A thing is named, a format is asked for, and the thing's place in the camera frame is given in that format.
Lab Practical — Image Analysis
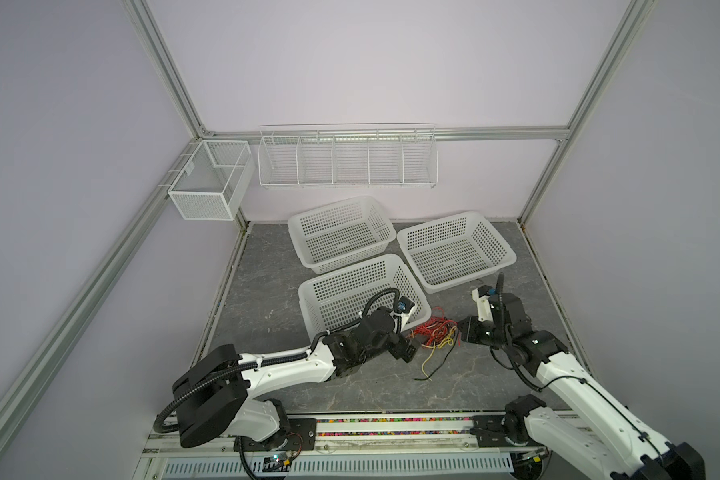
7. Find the red cable with clip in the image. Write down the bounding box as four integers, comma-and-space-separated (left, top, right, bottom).
409, 308, 459, 350

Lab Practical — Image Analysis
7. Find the black cable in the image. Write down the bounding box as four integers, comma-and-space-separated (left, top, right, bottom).
413, 329, 461, 383

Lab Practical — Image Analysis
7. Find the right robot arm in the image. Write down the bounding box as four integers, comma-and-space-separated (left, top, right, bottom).
458, 277, 706, 479

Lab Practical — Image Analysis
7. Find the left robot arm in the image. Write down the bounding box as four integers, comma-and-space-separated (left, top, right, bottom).
152, 287, 417, 448

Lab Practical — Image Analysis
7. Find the white basket back right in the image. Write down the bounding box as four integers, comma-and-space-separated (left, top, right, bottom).
397, 211, 517, 293

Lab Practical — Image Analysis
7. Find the white basket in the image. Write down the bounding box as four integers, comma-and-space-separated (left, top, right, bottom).
397, 211, 517, 293
298, 254, 432, 338
287, 196, 396, 275

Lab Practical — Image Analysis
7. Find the white basket front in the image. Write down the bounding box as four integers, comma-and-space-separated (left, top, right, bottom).
298, 254, 432, 338

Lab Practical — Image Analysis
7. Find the white basket back left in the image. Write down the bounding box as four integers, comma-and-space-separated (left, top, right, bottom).
287, 196, 396, 275

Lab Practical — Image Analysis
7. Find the green circuit board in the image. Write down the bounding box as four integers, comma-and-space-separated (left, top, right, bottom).
261, 455, 292, 473

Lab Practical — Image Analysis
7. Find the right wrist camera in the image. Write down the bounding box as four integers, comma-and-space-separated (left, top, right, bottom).
472, 285, 495, 322

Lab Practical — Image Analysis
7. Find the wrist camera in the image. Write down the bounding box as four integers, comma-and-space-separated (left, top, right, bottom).
472, 285, 495, 322
392, 296, 416, 316

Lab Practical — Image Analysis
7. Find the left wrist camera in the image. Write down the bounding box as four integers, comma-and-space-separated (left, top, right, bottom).
392, 296, 416, 316

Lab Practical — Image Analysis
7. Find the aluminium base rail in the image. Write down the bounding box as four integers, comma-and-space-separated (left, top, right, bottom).
133, 411, 601, 480

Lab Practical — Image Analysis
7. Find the white vented cable duct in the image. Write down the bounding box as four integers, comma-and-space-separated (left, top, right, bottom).
158, 452, 514, 479

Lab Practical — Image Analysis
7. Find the wire mesh wall shelf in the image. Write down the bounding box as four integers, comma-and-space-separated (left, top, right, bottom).
258, 123, 439, 188

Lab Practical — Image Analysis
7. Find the white mesh wall box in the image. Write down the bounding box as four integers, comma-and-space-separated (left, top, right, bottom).
168, 140, 255, 221

